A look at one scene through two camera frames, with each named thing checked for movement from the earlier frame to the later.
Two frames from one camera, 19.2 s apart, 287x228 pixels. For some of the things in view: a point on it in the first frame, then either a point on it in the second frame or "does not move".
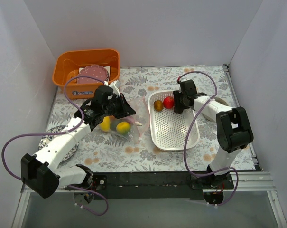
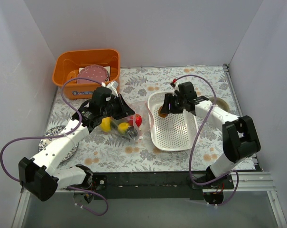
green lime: (123, 128) does not move
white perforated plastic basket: (170, 130) does not move
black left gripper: (123, 107) does not move
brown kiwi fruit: (158, 105) → (162, 115)
